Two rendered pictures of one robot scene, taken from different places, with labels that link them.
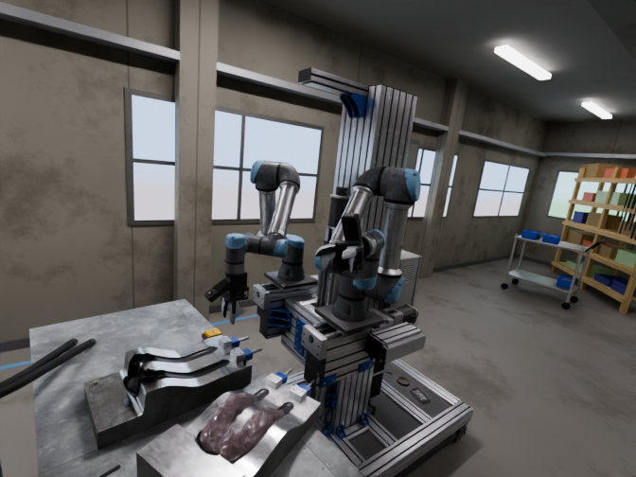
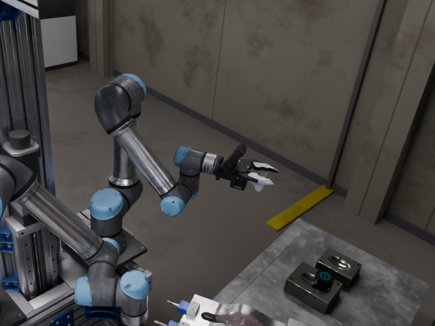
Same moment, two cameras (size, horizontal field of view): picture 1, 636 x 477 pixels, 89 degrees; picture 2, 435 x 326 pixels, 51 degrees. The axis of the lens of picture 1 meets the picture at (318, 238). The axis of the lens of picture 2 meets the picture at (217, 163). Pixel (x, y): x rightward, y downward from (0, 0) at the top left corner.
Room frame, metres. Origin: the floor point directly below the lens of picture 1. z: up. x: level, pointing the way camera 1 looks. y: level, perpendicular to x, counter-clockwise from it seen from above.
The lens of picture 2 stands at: (1.26, 1.21, 2.28)
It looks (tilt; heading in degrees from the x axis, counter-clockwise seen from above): 31 degrees down; 256
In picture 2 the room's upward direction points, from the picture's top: 7 degrees clockwise
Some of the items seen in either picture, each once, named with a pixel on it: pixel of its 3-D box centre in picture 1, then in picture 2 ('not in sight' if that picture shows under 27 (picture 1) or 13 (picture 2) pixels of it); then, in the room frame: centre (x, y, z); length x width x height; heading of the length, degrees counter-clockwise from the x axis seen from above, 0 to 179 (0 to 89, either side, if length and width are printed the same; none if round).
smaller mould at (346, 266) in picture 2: not in sight; (338, 267); (0.28, -0.21, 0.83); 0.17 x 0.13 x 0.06; 133
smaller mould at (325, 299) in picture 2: not in sight; (312, 286); (0.45, -0.10, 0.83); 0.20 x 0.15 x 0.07; 133
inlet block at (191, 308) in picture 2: (305, 389); (181, 306); (1.03, -0.01, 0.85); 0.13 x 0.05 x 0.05; 150
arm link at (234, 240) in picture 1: (236, 248); (133, 292); (1.23, 0.32, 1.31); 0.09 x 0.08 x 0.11; 173
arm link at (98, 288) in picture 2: (248, 243); (98, 286); (1.33, 0.29, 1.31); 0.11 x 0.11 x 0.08; 83
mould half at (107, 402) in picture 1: (172, 374); not in sight; (1.02, 0.47, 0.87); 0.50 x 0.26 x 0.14; 133
